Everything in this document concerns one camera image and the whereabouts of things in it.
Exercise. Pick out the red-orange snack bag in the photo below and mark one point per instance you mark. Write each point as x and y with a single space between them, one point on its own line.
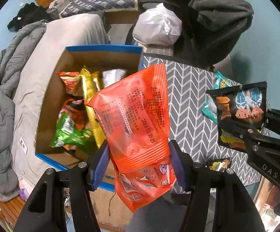
133 114

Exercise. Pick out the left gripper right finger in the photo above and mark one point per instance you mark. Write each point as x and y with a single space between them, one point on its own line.
183 166

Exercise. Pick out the teal cartoon snack bag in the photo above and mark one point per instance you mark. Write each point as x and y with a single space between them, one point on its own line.
210 107

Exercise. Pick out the right hand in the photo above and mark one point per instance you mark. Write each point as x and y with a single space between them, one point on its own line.
273 200

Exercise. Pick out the grey fleece blanket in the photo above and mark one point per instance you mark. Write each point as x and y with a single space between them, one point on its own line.
217 14

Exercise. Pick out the checked seat cushion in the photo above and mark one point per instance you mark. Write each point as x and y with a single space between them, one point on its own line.
156 49

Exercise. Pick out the white-backed snack bag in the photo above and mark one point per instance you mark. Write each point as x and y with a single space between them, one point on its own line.
110 77

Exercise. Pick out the black cartoon snack bag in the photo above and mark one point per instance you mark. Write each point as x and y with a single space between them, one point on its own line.
245 104

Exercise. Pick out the green snack bag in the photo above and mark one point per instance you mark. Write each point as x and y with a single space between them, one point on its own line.
67 133

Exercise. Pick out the bed with grey sheet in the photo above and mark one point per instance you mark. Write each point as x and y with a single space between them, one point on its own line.
76 30

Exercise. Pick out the orange noodle snack pack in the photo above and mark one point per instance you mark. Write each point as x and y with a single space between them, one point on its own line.
72 81

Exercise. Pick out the patterned blue mattress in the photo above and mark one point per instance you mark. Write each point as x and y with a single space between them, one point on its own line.
85 6

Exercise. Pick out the grey quilted duvet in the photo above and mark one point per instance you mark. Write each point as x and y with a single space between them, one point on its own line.
12 61

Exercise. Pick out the black clothes pile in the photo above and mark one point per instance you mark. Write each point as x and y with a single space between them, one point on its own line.
30 13

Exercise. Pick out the white plastic bag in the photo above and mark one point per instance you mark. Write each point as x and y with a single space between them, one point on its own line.
157 26

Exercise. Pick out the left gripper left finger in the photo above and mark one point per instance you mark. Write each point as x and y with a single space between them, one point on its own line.
97 166

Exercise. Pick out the orange Chinese snack bag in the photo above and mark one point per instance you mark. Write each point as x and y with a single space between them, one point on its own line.
75 108

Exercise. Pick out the black office chair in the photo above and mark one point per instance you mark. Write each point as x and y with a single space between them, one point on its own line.
196 44

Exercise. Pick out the black yellow snack bag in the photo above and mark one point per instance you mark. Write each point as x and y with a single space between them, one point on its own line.
219 165

